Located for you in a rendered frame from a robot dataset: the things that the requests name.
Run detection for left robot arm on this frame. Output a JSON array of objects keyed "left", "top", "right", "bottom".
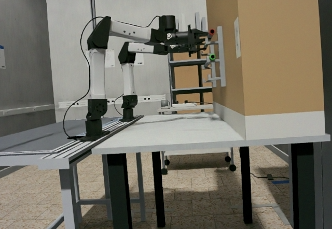
[{"left": 118, "top": 41, "right": 180, "bottom": 121}]

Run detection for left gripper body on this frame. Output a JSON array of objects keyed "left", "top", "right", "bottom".
[{"left": 178, "top": 45, "right": 193, "bottom": 57}]

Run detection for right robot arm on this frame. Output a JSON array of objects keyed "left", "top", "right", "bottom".
[{"left": 77, "top": 15, "right": 177, "bottom": 142}]

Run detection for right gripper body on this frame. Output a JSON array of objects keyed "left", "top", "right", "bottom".
[{"left": 175, "top": 24, "right": 195, "bottom": 50}]

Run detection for grey metal post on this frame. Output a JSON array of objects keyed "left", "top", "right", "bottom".
[{"left": 89, "top": 0, "right": 96, "bottom": 31}]

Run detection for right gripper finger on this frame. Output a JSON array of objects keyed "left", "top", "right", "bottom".
[
  {"left": 195, "top": 38, "right": 205, "bottom": 46},
  {"left": 194, "top": 28, "right": 209, "bottom": 36}
]

